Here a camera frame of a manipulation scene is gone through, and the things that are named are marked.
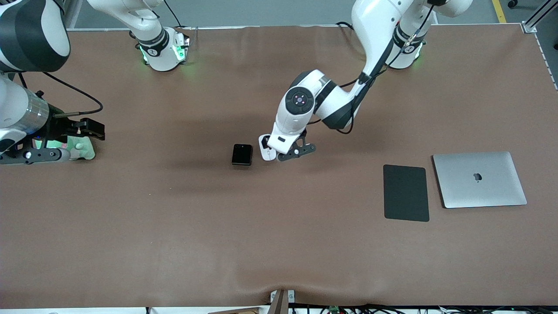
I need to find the white computer mouse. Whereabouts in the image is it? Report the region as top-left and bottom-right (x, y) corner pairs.
(258, 133), (278, 161)

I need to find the aluminium frame extrusion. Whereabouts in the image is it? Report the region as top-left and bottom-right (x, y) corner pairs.
(521, 0), (558, 34)

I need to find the brown wooden board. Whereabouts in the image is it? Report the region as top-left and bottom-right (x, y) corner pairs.
(208, 307), (262, 314)

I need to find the brown post with metal bracket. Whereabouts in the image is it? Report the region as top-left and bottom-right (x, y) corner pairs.
(269, 289), (296, 314)

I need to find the brown table cover mat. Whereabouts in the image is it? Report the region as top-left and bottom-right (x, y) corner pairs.
(0, 24), (558, 308)

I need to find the black right arm base cable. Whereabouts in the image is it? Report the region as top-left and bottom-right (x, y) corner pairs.
(163, 0), (184, 30)

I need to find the black phone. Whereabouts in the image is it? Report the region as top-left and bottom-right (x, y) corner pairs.
(231, 143), (253, 166)

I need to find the green dinosaur plush toy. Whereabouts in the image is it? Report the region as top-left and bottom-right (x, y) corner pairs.
(37, 136), (95, 161)

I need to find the silver laptop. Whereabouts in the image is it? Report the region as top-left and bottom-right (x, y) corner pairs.
(432, 151), (528, 209)

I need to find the black mouse pad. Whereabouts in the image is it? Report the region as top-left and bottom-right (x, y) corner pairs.
(383, 164), (430, 222)

